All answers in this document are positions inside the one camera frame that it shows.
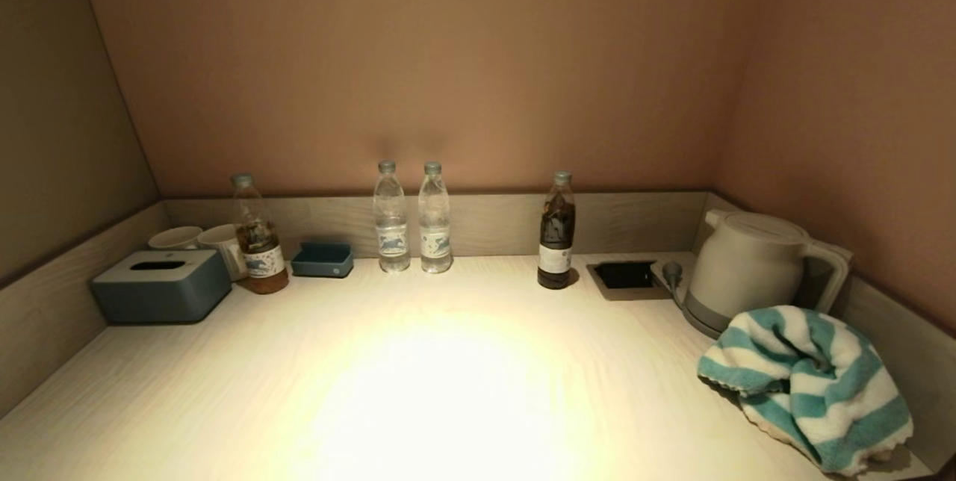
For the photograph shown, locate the clear water bottle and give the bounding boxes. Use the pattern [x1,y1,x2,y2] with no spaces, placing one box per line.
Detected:
[418,161,453,274]
[373,161,411,273]

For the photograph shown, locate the dark tea bottle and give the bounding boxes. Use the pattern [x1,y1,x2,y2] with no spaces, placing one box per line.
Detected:
[538,171,577,290]

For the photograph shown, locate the small blue tray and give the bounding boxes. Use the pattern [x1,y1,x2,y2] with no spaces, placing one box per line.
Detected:
[291,243,354,279]

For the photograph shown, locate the white electric kettle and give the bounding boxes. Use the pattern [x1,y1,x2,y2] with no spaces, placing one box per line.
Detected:
[687,210,852,332]

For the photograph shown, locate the grey kettle base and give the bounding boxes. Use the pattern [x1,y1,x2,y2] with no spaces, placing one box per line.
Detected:
[676,294,727,340]

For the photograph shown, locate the grey kettle power plug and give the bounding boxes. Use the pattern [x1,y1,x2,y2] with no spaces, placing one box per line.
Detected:
[662,261,689,310]

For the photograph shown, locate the amber tea bottle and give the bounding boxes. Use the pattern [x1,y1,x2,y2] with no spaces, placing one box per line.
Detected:
[231,173,289,294]

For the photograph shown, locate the grey-blue tissue box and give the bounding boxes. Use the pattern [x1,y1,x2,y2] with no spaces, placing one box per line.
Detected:
[91,249,232,325]

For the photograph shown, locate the black recessed socket panel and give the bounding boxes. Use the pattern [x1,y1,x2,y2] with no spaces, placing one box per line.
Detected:
[587,261,658,301]

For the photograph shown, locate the white mug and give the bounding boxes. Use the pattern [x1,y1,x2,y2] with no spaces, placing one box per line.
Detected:
[148,226,204,251]
[197,224,249,282]

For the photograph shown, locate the teal white striped towel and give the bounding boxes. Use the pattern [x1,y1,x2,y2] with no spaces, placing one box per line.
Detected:
[698,305,914,476]

